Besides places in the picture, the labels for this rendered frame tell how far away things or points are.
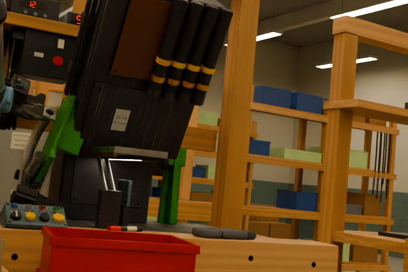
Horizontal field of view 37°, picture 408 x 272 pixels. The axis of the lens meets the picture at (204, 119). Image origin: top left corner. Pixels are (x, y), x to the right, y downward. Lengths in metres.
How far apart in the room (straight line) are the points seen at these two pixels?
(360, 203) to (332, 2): 4.64
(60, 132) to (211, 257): 0.56
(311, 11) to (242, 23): 9.54
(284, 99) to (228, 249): 5.56
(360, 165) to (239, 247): 6.29
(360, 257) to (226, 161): 5.87
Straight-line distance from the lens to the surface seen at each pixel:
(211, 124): 10.23
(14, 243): 1.58
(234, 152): 2.48
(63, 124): 1.83
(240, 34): 2.54
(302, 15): 12.27
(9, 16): 2.10
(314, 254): 1.96
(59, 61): 2.12
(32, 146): 1.98
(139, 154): 1.71
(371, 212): 8.28
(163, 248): 1.32
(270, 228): 11.69
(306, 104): 7.47
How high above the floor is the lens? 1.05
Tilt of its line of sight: 6 degrees up
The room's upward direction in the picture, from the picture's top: 6 degrees clockwise
